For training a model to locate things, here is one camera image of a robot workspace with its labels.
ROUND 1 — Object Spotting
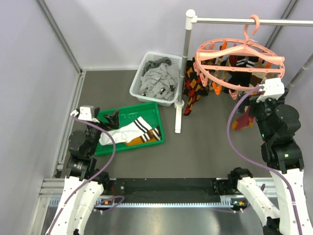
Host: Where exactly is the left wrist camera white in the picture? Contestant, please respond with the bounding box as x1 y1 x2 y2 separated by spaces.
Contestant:
70 106 95 121

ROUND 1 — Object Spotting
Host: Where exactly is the white metal clothes rack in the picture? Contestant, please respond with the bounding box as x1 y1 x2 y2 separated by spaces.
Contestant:
174 9 313 134

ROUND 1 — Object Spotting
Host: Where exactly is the purple cable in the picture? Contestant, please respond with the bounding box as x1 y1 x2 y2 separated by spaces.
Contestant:
210 85 300 235
46 115 124 235

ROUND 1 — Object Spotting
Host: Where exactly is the black argyle sock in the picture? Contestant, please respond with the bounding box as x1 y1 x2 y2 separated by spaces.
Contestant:
183 58 209 116

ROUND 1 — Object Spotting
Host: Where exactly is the black white striped sock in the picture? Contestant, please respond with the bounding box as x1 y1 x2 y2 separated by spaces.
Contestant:
226 55 257 95

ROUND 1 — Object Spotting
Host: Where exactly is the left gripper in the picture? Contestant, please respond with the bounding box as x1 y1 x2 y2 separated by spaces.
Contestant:
86 107 119 155

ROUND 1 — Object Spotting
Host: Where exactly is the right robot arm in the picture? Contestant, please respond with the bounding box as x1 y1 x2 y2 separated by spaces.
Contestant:
228 95 313 235

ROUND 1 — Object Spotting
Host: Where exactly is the orange clothes clip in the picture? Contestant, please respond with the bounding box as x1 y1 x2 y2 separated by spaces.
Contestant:
212 82 223 95

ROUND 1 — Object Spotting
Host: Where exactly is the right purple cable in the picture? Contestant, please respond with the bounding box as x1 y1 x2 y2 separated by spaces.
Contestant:
210 85 300 235

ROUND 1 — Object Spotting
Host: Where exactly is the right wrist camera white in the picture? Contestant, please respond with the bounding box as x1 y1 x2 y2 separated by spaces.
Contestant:
256 78 285 103

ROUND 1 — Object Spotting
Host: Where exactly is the pink round clip hanger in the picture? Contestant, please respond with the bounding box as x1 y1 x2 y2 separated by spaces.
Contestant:
194 24 285 99

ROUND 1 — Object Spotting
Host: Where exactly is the grey slotted cable duct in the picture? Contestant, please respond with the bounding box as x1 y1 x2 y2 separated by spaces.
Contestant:
48 197 247 209

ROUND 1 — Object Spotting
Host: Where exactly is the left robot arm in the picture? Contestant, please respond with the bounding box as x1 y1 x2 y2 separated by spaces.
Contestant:
46 106 119 235

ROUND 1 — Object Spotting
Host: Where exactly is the white plastic laundry basket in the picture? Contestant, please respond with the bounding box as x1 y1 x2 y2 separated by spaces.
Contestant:
130 52 182 107

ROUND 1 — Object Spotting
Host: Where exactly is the green plastic tray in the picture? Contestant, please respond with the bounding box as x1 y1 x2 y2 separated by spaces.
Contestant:
94 102 165 156

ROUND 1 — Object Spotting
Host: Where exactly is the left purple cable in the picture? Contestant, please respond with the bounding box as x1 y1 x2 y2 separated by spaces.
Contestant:
46 115 124 235

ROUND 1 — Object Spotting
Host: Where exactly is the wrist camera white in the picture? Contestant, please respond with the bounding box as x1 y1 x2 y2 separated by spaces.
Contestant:
70 106 95 121
256 78 285 103

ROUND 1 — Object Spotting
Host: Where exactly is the grey clothes pile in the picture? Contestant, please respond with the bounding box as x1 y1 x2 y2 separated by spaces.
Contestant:
139 57 179 101

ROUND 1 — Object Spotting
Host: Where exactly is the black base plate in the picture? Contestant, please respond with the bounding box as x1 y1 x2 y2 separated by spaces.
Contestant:
83 178 245 204

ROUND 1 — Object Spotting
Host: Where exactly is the orange brown striped sock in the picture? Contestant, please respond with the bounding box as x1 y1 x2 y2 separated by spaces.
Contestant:
125 126 162 146

